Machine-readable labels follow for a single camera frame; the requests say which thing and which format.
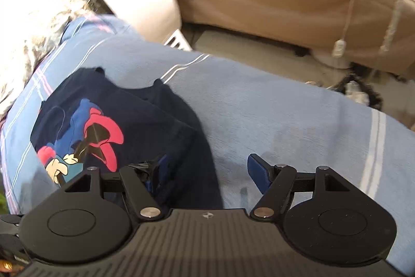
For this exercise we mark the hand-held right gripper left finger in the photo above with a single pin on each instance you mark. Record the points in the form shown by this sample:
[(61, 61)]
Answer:
[(129, 186)]

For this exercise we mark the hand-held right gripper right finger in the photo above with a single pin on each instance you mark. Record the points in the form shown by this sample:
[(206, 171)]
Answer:
[(259, 171)]

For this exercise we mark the navy and pink small garment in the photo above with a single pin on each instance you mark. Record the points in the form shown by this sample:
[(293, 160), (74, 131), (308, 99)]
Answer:
[(136, 121)]

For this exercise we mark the black item on floor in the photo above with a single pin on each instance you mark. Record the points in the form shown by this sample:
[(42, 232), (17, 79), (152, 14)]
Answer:
[(373, 92)]

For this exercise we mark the beige floral quilt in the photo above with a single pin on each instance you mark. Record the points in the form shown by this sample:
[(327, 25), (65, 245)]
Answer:
[(35, 46)]

